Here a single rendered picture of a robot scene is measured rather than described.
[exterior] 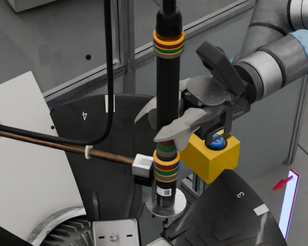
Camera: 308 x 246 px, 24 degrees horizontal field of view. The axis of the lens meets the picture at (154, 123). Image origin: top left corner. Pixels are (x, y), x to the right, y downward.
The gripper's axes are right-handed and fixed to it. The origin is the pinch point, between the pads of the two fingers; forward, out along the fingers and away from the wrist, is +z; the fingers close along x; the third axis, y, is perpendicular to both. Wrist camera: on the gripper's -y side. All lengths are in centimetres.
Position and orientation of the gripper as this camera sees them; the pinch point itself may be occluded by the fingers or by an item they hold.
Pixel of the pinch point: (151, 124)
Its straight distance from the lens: 106.9
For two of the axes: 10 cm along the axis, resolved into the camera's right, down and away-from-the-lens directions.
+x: -6.2, -5.5, 5.7
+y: -0.1, 7.2, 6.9
